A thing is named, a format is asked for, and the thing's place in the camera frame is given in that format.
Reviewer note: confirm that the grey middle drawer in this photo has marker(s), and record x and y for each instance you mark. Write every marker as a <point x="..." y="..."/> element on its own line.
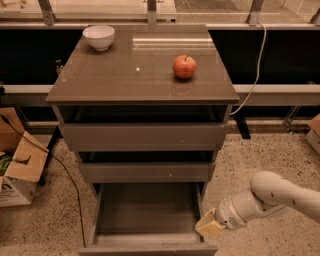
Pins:
<point x="152" y="166"/>

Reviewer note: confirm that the grey bottom drawer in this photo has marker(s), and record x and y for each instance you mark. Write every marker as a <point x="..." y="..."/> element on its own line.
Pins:
<point x="147" y="219"/>

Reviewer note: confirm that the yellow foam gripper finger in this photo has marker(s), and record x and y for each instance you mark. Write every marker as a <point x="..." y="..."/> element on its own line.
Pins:
<point x="208" y="226"/>
<point x="210" y="215"/>

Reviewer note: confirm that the grey drawer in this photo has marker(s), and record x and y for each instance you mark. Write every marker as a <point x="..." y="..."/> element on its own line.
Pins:
<point x="152" y="166"/>
<point x="147" y="219"/>
<point x="124" y="137"/>

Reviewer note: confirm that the open cardboard box left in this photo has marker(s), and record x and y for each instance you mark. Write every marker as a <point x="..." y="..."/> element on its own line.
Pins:
<point x="23" y="159"/>

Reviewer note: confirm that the grey top drawer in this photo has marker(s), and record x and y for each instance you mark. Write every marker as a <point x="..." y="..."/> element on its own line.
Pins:
<point x="124" y="137"/>

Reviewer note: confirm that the cardboard box right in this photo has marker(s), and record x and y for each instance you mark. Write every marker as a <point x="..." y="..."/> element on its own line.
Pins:
<point x="313" y="136"/>

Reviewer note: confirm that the metal window railing frame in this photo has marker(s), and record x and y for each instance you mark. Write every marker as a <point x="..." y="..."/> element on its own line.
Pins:
<point x="215" y="14"/>

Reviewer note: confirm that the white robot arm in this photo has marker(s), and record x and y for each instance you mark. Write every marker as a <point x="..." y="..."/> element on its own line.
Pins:
<point x="269" y="195"/>

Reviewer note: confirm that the grey drawer cabinet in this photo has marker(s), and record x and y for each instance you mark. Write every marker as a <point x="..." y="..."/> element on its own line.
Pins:
<point x="134" y="82"/>

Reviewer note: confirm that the white ceramic bowl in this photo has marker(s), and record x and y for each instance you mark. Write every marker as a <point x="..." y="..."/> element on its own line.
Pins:
<point x="99" y="37"/>

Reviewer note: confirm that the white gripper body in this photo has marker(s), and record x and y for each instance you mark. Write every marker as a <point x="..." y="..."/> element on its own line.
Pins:
<point x="227" y="213"/>

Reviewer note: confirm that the red apple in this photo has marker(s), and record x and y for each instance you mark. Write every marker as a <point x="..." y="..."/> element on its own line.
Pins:
<point x="184" y="66"/>

